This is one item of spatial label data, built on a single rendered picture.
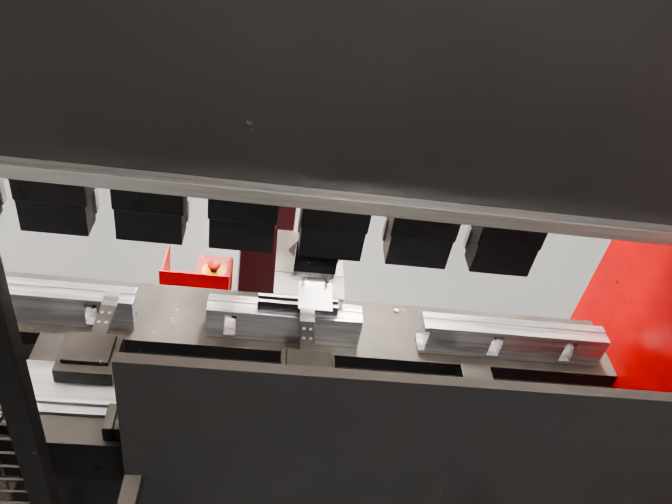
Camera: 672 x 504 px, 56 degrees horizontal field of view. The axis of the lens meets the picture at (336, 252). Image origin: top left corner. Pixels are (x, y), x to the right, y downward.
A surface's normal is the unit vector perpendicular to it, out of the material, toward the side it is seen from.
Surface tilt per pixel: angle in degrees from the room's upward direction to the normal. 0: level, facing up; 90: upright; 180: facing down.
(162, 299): 0
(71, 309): 90
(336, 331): 90
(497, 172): 90
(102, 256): 0
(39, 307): 90
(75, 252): 0
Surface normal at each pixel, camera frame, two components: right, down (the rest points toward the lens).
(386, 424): 0.03, 0.63
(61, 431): 0.15, -0.77
